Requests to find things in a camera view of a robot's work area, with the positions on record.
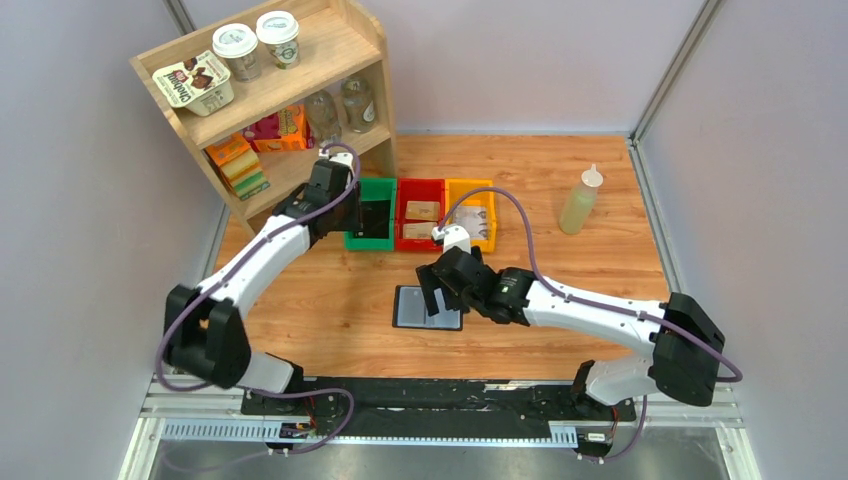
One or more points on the white lidded cup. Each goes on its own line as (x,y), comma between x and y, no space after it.
(278,31)
(236,44)

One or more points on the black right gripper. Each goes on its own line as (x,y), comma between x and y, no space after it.
(439,285)

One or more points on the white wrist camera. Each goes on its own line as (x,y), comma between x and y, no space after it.
(451,236)
(342,157)

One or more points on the yellow plastic bin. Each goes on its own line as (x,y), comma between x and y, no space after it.
(455,188)

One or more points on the silver patterned cards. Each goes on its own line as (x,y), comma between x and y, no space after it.
(475,219)

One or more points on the red plastic bin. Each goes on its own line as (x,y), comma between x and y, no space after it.
(416,189)

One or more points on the green yellow sponge pack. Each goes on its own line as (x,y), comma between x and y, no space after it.
(244,175)

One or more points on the right white lidded cup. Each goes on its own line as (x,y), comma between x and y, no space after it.
(278,31)

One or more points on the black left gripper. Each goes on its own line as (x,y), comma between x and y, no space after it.
(354,211)

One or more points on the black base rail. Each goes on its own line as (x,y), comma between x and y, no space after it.
(526,399)

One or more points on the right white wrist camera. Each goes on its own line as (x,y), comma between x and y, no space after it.
(451,236)

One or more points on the chocolate pudding tub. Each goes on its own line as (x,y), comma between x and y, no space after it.
(200,84)

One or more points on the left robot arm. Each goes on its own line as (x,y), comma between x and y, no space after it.
(204,332)

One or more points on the orange snack box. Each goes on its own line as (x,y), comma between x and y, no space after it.
(284,131)

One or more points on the wooden shelf unit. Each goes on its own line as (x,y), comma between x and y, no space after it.
(337,39)

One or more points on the left white lidded cup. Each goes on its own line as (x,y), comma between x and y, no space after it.
(236,44)

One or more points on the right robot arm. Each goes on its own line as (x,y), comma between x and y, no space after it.
(675,346)

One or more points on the black card holder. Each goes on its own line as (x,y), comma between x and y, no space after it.
(410,312)

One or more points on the clear glass jar right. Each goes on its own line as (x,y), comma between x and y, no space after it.
(358,102)

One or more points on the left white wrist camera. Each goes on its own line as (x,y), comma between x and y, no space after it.
(342,157)

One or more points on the black credit cards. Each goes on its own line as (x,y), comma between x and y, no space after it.
(376,219)

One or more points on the green squeeze bottle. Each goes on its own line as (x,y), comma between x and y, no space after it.
(581,201)

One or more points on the green plastic bin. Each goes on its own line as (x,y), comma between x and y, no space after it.
(375,189)

